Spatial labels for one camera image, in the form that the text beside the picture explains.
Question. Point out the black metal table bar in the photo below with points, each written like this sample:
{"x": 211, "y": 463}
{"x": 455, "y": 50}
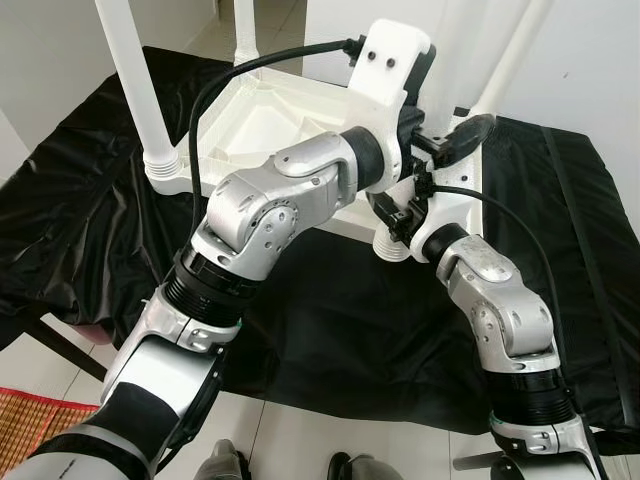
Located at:
{"x": 475, "y": 460}
{"x": 70, "y": 350}

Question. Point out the grey robot foot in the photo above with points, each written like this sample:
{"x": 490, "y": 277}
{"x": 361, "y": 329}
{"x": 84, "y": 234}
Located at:
{"x": 223, "y": 462}
{"x": 365, "y": 468}

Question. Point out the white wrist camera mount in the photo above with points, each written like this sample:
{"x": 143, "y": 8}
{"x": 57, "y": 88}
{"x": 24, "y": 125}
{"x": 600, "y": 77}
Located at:
{"x": 390, "y": 60}
{"x": 455, "y": 215}

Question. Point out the grey right robot foot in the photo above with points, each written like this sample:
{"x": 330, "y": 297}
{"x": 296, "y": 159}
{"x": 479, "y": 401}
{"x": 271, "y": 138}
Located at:
{"x": 365, "y": 468}

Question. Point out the grey left robot foot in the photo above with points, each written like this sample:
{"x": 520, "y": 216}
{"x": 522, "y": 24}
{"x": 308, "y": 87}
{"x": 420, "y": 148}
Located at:
{"x": 223, "y": 462}

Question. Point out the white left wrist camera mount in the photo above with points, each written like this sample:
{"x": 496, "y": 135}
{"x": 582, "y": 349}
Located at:
{"x": 390, "y": 60}

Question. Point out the white plastic table leg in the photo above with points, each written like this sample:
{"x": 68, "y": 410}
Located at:
{"x": 520, "y": 50}
{"x": 135, "y": 80}
{"x": 465, "y": 60}
{"x": 245, "y": 25}

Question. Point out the red woven mat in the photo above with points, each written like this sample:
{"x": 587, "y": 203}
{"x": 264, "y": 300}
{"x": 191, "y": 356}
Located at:
{"x": 40, "y": 420}

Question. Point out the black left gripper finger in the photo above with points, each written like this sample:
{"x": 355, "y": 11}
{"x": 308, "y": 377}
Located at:
{"x": 468, "y": 135}

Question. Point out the black table cloth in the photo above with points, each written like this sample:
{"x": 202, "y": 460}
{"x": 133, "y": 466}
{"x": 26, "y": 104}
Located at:
{"x": 60, "y": 230}

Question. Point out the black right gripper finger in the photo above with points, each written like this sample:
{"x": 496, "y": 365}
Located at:
{"x": 422, "y": 185}
{"x": 383, "y": 210}

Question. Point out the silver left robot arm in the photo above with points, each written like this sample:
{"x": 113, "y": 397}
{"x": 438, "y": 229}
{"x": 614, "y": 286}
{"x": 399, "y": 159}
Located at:
{"x": 260, "y": 200}

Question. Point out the white plastic children table top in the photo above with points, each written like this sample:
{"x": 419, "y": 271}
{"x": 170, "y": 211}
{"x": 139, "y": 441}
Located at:
{"x": 260, "y": 120}

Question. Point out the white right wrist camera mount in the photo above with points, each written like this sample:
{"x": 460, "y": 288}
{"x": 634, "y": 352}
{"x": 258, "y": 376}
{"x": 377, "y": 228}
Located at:
{"x": 455, "y": 215}

